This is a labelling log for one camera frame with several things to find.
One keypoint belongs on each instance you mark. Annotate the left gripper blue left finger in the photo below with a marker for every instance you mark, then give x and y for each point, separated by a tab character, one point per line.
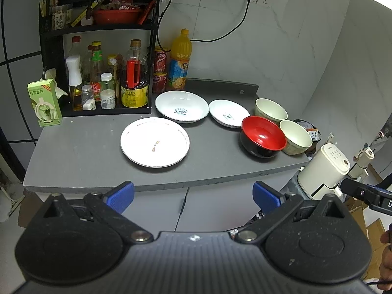
120	197

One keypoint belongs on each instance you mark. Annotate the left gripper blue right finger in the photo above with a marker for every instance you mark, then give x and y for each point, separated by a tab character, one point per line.
267	198

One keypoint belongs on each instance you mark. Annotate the red and black bowl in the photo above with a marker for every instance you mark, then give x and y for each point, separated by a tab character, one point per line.
261	137

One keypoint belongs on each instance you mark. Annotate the cream bowl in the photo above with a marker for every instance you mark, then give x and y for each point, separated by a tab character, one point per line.
270	110
298	139

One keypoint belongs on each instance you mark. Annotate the large white plate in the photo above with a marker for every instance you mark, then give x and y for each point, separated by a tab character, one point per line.
155	142

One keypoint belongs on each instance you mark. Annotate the small white Bakery plate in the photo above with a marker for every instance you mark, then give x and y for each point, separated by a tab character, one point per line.
228	113

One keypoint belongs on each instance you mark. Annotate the white Sweet deep plate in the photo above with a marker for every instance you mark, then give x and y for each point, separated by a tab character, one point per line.
182	106

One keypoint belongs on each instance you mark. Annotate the person's right hand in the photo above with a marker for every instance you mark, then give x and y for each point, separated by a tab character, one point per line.
385	265

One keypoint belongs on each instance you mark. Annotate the cardboard box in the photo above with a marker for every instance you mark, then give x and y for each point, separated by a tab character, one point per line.
373	225

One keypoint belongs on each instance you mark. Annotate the cream electric kettle appliance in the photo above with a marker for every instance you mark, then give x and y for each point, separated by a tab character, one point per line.
323	174

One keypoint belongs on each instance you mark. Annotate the brown pot with bags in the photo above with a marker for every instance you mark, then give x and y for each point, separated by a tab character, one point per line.
314	133

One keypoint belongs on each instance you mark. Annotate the small glass spice shaker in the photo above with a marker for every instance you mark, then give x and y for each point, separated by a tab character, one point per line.
88	101

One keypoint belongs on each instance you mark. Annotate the white lid seasoning jar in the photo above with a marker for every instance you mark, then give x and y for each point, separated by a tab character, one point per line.
107	92

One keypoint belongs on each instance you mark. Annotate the lower red drink can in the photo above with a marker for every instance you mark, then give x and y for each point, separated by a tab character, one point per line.
159	82

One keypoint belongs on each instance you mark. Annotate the red drink can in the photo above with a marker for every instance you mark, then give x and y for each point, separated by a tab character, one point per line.
159	82
160	59

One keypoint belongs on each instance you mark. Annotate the white cap spray bottle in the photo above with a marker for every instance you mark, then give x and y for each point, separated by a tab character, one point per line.
75	81

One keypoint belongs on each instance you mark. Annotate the green tissue box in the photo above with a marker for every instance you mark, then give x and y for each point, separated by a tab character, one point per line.
45	102

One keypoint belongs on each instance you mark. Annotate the green label sauce bottle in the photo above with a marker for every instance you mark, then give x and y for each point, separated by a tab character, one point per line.
96	69

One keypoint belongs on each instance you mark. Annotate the upper red drink can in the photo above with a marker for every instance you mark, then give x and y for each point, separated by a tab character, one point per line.
160	59

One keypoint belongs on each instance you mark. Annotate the red cap clear bottle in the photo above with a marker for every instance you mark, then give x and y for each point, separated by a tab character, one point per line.
75	49

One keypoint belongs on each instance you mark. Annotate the orange juice bottle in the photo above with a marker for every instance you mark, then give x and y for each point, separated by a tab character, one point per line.
181	50

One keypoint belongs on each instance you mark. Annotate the red plastic basket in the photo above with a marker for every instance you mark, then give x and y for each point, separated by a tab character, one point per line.
116	17

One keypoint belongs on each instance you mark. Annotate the black condiment shelf rack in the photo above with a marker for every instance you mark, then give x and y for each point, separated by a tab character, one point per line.
60	20

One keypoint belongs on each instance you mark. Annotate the large oil bottle red handle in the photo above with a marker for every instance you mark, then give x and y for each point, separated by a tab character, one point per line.
135	85

